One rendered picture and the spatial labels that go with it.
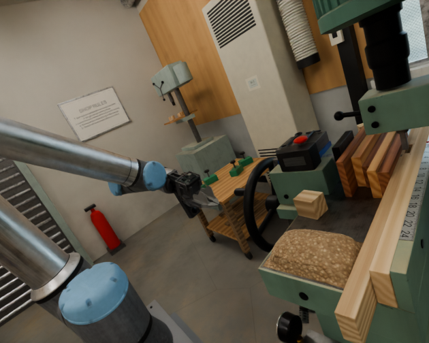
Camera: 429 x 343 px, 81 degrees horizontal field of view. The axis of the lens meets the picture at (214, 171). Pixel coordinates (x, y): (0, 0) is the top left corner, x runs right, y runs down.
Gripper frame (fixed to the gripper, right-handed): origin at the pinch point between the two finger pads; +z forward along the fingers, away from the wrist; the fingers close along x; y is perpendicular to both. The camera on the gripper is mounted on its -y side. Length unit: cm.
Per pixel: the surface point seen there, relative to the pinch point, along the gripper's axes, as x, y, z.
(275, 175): 0.9, 17.5, 20.8
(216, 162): 127, -83, -118
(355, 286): -24, 25, 44
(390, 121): 6, 32, 40
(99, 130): 71, -42, -242
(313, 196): -5.8, 20.3, 32.3
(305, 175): 0.9, 19.6, 28.0
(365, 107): 5.9, 33.9, 36.1
